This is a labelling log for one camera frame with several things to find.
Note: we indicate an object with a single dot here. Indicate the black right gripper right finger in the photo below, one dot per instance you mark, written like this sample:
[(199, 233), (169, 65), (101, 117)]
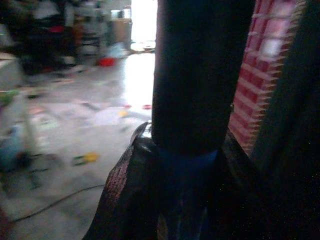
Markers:
[(245, 205)]

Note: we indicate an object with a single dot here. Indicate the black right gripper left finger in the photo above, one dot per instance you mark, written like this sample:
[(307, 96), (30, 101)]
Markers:
[(125, 195)]

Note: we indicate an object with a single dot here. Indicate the yellow green toy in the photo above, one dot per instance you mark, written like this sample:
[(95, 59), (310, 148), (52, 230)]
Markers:
[(86, 158)]

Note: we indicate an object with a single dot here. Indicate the small yellow toy piece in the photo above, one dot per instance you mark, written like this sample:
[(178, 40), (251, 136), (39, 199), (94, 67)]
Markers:
[(123, 114)]

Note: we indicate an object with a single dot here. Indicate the red plastic basin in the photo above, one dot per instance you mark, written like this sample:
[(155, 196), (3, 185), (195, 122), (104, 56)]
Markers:
[(106, 62)]

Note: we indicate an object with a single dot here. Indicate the black clutter pile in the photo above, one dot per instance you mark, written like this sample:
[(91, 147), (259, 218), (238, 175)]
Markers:
[(45, 47)]

